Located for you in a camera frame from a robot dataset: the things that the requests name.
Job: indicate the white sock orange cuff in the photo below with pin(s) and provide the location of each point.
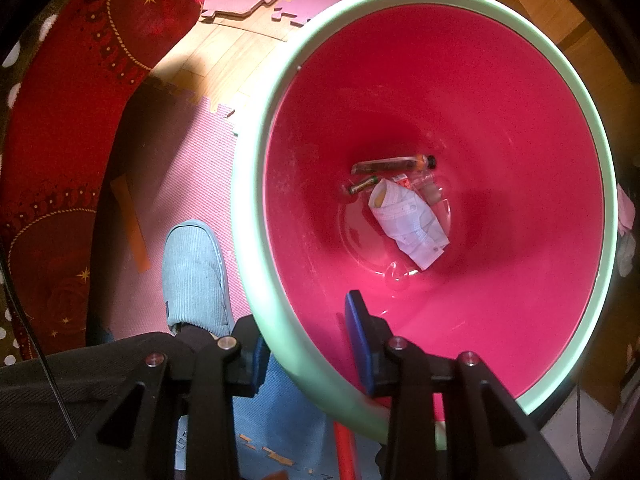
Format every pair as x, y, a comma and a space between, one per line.
626, 255

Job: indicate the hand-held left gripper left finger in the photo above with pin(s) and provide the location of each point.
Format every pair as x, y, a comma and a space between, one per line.
260, 365

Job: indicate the green battery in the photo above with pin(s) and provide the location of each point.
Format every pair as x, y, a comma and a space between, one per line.
361, 186

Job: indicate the red bucket with green rim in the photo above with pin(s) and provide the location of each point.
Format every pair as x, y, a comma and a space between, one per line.
450, 85

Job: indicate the clear plastic bottle red label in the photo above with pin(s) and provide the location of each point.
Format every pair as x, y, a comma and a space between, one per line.
425, 187

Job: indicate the red patterned blanket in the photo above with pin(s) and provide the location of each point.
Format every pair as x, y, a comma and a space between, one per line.
75, 110

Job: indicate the pink paper sheet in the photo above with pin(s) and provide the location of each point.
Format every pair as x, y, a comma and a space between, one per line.
626, 207

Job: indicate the orange tape strip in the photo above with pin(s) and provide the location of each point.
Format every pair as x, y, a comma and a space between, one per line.
131, 225

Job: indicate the light blue slipper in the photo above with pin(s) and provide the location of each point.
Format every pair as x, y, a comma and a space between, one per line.
195, 270

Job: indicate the brown polka dot blanket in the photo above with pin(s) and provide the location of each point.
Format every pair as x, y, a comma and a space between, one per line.
15, 75

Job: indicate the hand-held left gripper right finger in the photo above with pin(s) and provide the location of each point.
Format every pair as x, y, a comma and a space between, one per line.
357, 340

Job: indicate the metallic tube black cap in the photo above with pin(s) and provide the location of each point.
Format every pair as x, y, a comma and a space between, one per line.
385, 164

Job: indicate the pink ribbed foam mat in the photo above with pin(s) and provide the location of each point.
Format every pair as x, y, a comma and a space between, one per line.
175, 160

